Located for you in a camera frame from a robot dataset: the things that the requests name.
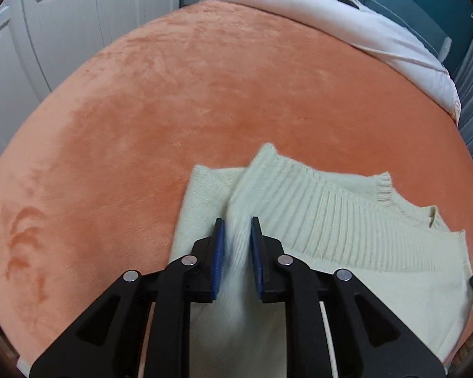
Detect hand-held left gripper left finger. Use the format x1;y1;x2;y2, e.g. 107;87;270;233
29;218;225;378

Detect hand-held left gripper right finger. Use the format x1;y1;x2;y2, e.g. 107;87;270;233
251;216;447;378

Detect cream knit sweater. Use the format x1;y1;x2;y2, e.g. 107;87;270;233
136;143;473;378

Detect orange fleece blanket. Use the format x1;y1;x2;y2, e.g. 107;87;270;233
0;0;473;367

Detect white duvet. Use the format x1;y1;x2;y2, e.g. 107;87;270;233
200;0;462;123

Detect white wardrobe doors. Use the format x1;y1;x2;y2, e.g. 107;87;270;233
0;0;200;170

